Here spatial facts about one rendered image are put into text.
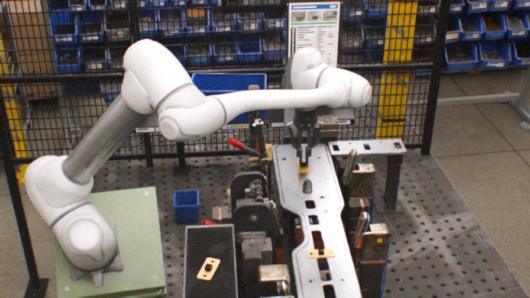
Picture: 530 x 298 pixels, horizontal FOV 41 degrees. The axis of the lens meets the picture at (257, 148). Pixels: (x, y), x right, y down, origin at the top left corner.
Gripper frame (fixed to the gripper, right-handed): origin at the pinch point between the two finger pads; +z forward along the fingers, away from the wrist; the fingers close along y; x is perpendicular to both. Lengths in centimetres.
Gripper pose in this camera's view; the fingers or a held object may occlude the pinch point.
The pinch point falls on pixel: (303, 156)
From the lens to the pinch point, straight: 254.6
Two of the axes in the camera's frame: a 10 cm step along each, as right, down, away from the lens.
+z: 0.1, 8.5, 5.2
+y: 10.0, -0.4, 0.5
